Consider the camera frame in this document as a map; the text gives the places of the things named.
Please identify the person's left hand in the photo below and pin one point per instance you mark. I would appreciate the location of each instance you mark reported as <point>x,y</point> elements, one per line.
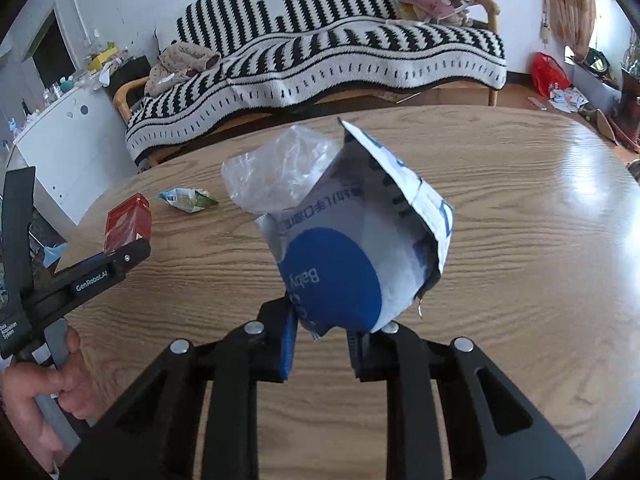
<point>25,400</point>

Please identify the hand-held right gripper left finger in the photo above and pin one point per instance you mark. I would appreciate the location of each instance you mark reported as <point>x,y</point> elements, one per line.
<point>289,345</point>

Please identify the yellow item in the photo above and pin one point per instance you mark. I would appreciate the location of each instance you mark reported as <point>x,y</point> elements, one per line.
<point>102,60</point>

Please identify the brown cardboard piece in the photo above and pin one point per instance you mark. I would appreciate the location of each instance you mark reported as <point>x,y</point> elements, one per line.
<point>602,125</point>

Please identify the scattered papers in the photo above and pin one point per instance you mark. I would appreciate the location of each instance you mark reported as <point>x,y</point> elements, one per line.
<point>567,97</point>

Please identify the beige curtain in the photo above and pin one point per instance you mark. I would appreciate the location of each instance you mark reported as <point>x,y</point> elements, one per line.
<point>570,5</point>

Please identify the blue cloth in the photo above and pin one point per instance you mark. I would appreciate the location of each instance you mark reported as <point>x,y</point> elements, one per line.
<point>55,255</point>

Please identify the red bag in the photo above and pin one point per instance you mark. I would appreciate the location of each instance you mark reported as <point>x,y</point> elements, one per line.
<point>547,72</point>

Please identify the light wooden table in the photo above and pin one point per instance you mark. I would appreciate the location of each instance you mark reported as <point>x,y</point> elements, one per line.
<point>500,260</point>

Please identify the red box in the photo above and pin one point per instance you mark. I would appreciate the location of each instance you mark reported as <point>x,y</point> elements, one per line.
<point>127,217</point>

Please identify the black and white striped blanket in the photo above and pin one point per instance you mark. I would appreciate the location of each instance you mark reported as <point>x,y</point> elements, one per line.
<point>325,60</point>

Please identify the brown cloth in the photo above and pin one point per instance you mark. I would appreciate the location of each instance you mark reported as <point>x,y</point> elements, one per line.
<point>185,57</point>

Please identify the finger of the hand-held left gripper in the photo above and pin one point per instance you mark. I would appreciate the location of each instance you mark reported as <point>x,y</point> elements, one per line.
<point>20,230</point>
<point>90,282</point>

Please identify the wooden sofa frame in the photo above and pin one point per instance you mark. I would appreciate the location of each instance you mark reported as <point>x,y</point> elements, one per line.
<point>491,15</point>

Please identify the clear plastic bag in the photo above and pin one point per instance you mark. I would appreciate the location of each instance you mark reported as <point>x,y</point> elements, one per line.
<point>270,170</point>

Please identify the small green and white wrapper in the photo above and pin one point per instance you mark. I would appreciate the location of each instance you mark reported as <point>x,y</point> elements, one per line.
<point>187,200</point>

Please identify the white cabinet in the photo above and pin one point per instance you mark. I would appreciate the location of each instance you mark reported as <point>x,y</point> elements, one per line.
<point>75,150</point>

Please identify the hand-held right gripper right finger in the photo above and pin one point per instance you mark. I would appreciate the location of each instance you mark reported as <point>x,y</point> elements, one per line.
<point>357,355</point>

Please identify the blue and white packet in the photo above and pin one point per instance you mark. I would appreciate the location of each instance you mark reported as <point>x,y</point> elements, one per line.
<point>350,240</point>

